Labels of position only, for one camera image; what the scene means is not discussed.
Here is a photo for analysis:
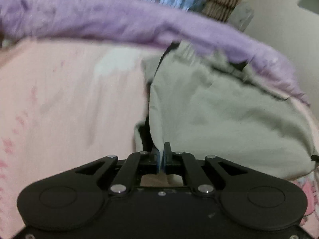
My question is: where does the covered standing fan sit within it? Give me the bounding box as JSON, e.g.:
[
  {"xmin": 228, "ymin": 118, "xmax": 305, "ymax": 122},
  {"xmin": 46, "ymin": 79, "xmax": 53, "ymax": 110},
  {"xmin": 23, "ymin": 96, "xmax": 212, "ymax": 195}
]
[{"xmin": 227, "ymin": 2, "xmax": 254, "ymax": 32}]

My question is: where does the grey and black jacket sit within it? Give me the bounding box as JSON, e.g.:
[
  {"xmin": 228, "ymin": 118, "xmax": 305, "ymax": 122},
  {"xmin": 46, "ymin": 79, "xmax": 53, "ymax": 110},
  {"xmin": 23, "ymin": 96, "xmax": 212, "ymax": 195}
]
[{"xmin": 135, "ymin": 42, "xmax": 318, "ymax": 180}]

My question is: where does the purple duvet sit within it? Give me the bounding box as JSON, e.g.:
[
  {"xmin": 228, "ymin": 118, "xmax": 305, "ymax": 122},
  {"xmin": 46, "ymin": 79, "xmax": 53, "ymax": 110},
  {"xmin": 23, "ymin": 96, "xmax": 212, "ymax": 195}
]
[{"xmin": 1, "ymin": 0, "xmax": 308, "ymax": 103}]

